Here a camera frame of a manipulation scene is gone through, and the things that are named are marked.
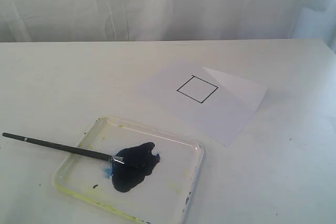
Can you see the white paper with square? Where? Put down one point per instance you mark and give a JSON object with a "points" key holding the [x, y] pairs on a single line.
{"points": [[217, 103]]}

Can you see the black paintbrush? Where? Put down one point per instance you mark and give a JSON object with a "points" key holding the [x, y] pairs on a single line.
{"points": [[65, 148]]}

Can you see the dark blue paint blob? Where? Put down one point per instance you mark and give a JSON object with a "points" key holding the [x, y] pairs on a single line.
{"points": [[139, 162]]}

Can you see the clear plastic paint tray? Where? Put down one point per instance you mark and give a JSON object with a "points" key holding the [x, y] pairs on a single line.
{"points": [[163, 196]]}

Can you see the white backdrop curtain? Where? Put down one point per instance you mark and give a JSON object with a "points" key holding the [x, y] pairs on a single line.
{"points": [[131, 20]]}

